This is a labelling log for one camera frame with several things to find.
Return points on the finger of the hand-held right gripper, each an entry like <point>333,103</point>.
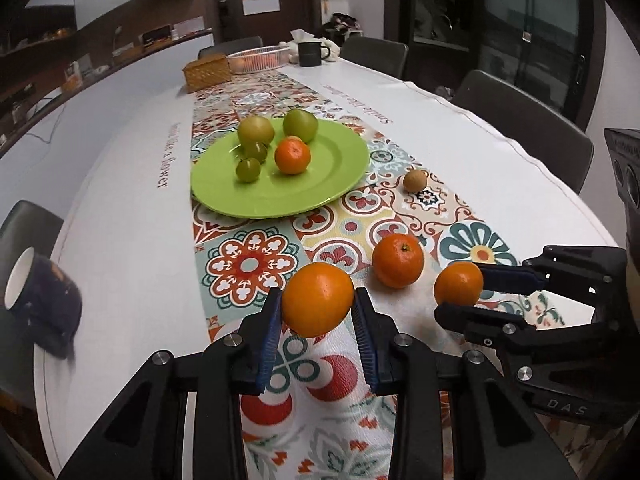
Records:
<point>510,278</point>
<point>470,317</point>

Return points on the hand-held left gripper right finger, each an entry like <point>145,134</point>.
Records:
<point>367,345</point>

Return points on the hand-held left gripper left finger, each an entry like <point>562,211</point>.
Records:
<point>270,345</point>

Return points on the orange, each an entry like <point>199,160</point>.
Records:
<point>398,261</point>
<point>318,300</point>
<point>456,284</point>
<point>292,156</point>

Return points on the green plate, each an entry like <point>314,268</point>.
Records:
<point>310,192</point>

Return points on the small green mandarin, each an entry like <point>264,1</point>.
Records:
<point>257,152</point>
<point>248,170</point>

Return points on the large yellow-green round fruit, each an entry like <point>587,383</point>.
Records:
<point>255,130</point>

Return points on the large green round fruit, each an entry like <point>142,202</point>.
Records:
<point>300,125</point>

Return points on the patterned table runner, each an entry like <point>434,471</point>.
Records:
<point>350,220</point>

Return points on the brown kiwi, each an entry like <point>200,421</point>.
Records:
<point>415,181</point>

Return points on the grey chair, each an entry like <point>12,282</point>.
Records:
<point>525,125</point>
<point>230,46</point>
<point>22,225</point>
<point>375,55</point>

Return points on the navy blue mug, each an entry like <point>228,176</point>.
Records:
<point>45,305</point>

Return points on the glass sliding door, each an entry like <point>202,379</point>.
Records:
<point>500,20</point>

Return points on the woven wicker box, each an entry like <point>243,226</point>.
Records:
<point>207,74</point>

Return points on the pink plastic basket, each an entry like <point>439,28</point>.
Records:
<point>257,60</point>

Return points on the dark green mug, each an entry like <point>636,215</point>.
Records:
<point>310,54</point>

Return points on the kitchen counter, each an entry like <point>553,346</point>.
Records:
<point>100,100</point>

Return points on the patterned bag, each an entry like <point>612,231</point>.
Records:
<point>342,24</point>

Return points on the white tissues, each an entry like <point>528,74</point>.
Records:
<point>302,35</point>

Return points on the door lock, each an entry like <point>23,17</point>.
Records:
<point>223,14</point>

